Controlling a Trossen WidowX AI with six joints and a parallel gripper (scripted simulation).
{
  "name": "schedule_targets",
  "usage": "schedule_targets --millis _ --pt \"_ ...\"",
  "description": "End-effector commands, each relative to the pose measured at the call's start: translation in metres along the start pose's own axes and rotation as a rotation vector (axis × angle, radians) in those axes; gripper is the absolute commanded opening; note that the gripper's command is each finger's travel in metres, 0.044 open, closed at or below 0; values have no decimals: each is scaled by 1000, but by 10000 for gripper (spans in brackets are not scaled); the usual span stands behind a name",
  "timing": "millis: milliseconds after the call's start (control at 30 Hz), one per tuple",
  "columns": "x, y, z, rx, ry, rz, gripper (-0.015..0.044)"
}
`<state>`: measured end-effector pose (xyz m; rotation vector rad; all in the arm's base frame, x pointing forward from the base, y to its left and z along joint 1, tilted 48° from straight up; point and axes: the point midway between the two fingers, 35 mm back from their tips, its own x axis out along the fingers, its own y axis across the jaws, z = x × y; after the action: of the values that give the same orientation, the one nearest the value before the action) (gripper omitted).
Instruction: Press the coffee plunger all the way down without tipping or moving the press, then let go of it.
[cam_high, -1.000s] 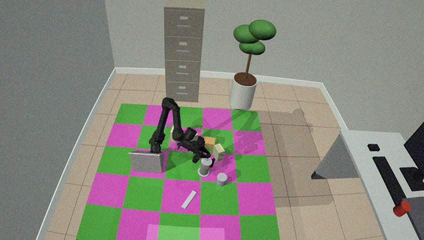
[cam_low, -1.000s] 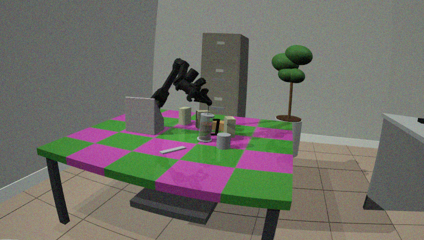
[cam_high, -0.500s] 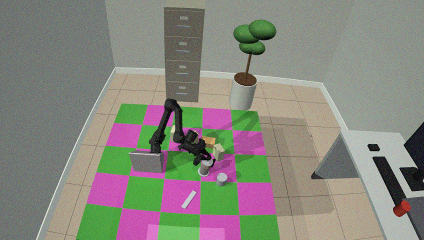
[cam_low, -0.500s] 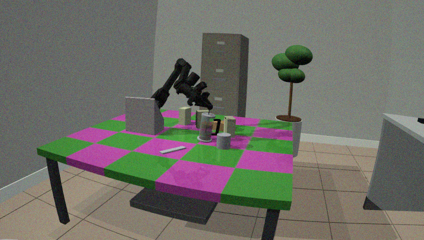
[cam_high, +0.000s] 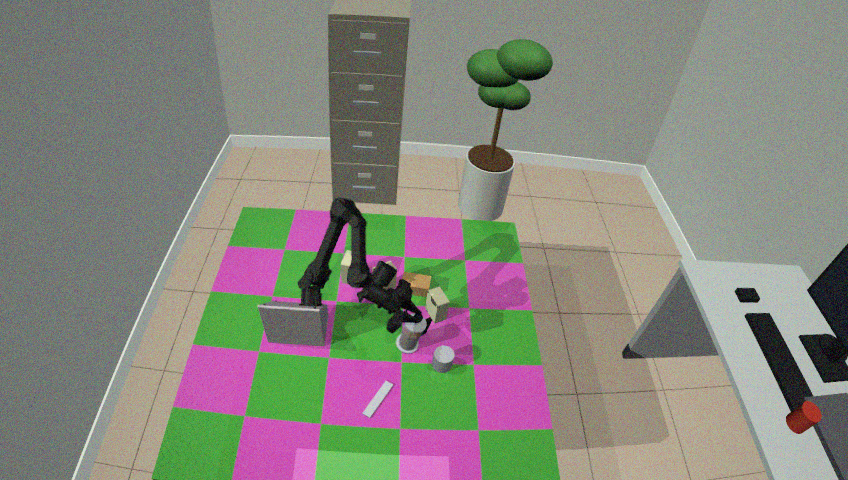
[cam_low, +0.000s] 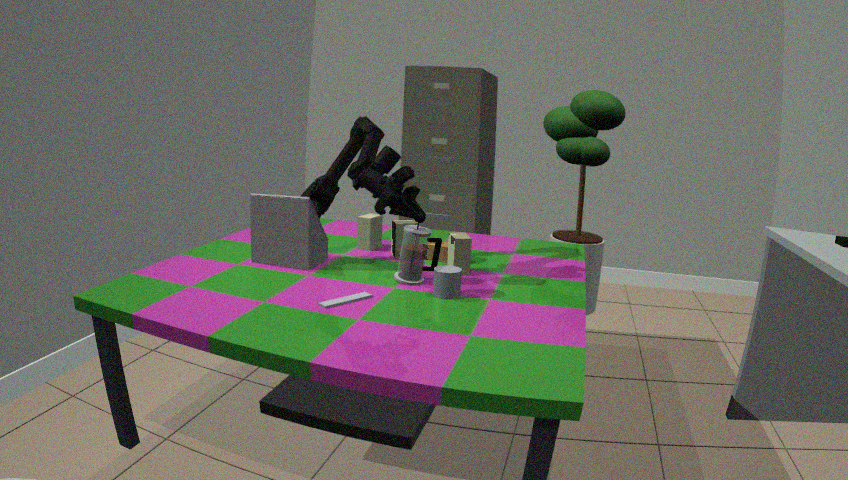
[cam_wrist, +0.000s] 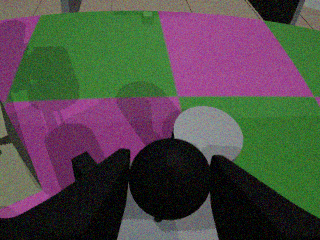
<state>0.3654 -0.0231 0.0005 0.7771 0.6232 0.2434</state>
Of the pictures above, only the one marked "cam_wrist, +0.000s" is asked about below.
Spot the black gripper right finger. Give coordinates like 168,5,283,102
209,155,320,240

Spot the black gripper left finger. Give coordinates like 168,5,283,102
0,149,131,240

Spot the beige rectangular block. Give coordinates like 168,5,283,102
0,99,43,209

